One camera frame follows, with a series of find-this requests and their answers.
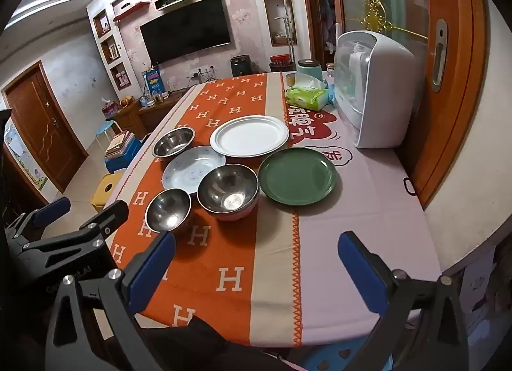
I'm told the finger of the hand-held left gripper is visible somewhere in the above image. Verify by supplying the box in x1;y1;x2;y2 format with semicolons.
12;200;130;263
4;196;72;232

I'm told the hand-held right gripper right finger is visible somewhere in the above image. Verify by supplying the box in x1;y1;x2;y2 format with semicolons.
337;231;470;371

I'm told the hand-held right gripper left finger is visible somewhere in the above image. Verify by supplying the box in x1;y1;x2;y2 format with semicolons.
45;231;177;371

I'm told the small steel bowl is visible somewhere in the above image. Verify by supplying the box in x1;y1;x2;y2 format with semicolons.
145;189;192;233

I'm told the blue patterned white plate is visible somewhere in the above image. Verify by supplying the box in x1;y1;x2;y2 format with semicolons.
162;145;227;196

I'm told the wide steel bowl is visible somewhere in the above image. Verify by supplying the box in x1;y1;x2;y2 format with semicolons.
152;127;195;159

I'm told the large pink-sided steel bowl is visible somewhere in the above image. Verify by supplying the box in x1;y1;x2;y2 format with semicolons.
197;164;260;222

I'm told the green plate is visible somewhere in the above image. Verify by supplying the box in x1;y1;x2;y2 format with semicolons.
258;148;338;206

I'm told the yellow stool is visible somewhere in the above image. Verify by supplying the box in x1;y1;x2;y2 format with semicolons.
91;173;126;212

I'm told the pink printed tablecloth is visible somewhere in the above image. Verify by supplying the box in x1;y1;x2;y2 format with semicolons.
106;70;443;350

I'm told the stack of books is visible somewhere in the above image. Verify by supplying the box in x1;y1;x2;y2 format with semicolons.
105;131;137;157

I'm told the orange lettered blanket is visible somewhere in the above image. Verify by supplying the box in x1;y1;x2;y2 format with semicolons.
108;73;302;348

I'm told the brown entrance door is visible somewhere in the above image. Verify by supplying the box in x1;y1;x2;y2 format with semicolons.
2;61;89;191

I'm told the round blue stool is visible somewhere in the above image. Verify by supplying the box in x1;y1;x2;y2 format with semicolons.
95;122;121;148

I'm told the blue plastic stool with holes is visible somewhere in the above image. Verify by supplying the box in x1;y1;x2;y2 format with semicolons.
288;341;395;371

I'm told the wooden television cabinet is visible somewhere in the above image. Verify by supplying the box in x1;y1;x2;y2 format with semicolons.
114;87;188;135

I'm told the blue printed box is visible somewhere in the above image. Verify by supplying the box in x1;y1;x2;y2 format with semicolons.
142;67;163;95

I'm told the white bottle sterilizer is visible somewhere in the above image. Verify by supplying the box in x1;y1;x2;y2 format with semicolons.
334;31;425;149

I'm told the orange wooden sliding door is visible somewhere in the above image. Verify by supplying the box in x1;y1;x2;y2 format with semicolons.
408;0;491;207

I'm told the green tissue pack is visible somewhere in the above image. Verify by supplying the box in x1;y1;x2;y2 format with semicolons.
285;77;331;111

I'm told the black television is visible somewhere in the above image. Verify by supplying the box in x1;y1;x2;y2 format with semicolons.
139;0;233;65

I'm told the black air fryer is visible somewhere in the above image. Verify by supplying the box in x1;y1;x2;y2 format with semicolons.
230;56;252;76

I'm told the teal canister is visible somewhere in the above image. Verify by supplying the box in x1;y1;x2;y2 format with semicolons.
296;59;323;84

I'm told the red container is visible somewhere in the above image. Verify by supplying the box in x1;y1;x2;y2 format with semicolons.
269;54;291;72

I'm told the gold hanging ornament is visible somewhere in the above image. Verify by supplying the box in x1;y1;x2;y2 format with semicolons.
360;0;395;33

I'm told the colourful wall chart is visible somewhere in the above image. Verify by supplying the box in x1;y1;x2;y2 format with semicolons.
4;123;49;191

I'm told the red wall shelf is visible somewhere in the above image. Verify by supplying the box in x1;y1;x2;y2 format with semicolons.
113;2;150;21

